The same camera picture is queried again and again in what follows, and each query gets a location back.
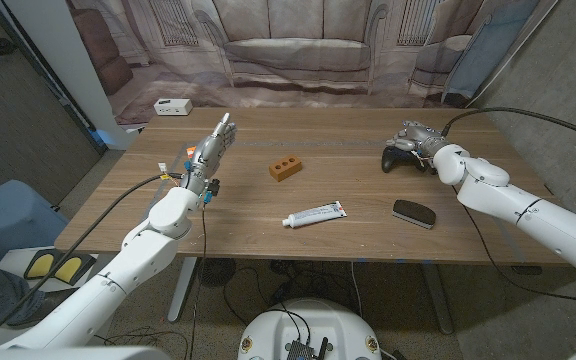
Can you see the black computer module with antenna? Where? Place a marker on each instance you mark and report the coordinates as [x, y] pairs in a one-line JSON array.
[[300, 350]]

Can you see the white power box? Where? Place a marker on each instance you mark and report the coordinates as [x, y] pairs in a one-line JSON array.
[[173, 106]]

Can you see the grey metal table leg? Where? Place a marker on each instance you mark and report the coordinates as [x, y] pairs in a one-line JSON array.
[[438, 300], [180, 295]]

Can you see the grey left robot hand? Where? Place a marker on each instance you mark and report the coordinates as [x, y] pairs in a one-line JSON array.
[[209, 156]]

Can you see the white toothpaste tube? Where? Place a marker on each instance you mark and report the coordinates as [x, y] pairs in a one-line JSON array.
[[315, 215]]

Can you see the black board eraser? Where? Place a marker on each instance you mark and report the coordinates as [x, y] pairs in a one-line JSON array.
[[414, 212]]

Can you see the black round floor fan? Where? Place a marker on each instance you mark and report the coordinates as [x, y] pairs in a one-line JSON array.
[[216, 272]]

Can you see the yellow foot pedal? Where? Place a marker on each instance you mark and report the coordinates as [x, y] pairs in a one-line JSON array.
[[68, 270], [40, 266]]

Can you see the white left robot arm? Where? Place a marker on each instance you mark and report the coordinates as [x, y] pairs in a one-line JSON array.
[[138, 252]]

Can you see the black game controller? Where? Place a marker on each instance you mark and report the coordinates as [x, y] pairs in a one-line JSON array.
[[398, 161]]

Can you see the blue plastic chair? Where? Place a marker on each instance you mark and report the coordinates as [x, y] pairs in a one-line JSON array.
[[8, 220]]

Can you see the printed sofa room backdrop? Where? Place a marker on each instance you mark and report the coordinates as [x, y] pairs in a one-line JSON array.
[[293, 50]]

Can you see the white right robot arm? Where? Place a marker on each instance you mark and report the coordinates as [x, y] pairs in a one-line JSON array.
[[493, 195]]

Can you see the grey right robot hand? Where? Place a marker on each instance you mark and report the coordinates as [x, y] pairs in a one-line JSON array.
[[423, 139]]

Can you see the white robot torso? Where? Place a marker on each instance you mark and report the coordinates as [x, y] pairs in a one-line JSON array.
[[278, 325]]

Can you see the colourful puzzle cube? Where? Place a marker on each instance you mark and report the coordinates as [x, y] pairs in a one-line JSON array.
[[191, 150]]

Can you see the orange brick block with holes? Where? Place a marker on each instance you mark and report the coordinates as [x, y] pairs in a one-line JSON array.
[[285, 168]]

